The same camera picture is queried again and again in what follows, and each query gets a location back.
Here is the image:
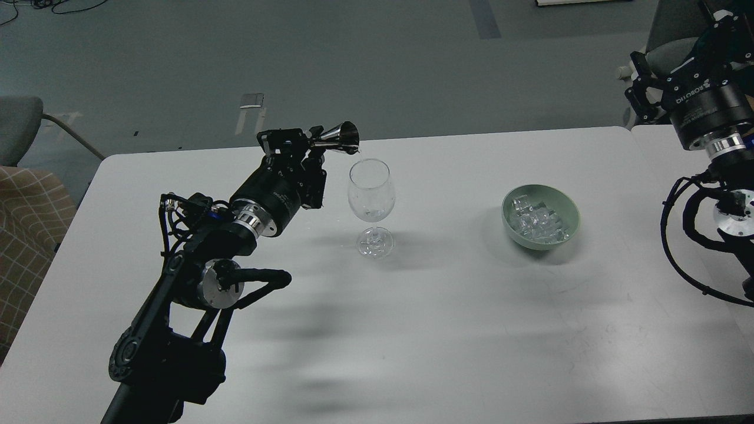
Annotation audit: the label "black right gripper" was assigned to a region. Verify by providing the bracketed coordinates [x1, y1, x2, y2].
[624, 1, 753, 151]

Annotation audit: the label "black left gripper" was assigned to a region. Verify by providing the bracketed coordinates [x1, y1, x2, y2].
[230, 128, 328, 238]

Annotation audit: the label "steel double jigger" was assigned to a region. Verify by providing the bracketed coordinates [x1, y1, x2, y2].
[309, 121, 360, 155]

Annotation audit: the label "clear ice cube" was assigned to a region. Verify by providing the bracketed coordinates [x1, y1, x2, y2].
[507, 195, 571, 244]

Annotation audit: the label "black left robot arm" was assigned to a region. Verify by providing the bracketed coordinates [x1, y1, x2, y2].
[102, 121, 360, 423]

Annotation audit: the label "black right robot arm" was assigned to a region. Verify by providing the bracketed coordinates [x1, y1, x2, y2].
[624, 1, 753, 307]

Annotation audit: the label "clear wine glass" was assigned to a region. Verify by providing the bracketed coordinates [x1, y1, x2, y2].
[348, 158, 396, 259]

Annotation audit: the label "grey white chair right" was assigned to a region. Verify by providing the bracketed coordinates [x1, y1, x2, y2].
[614, 0, 716, 130]

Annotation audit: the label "metal floor plate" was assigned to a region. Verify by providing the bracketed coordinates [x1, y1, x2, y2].
[239, 93, 266, 110]

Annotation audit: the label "green bowl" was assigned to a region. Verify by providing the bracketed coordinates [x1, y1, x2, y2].
[501, 184, 581, 251]

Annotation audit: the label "brown checked cushion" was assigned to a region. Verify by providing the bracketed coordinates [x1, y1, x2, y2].
[1, 166, 77, 362]

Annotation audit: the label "black floor cables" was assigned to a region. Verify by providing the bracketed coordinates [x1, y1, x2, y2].
[0, 0, 110, 27]

